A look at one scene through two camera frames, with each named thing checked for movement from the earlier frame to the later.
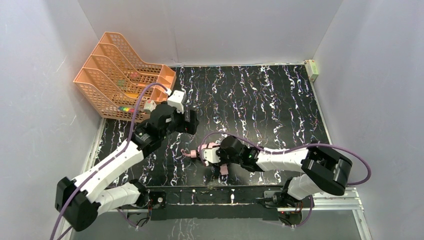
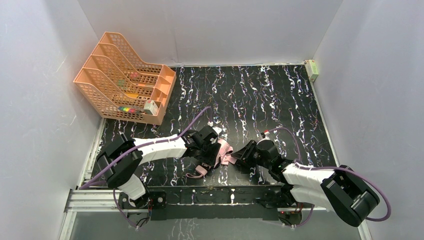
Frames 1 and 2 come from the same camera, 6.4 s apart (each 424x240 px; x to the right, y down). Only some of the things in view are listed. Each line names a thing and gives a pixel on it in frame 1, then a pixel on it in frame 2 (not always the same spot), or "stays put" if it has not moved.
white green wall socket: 311,69 stays put
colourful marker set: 123,108 stays put
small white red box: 150,105 stays put
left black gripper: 191,121 -> 209,151
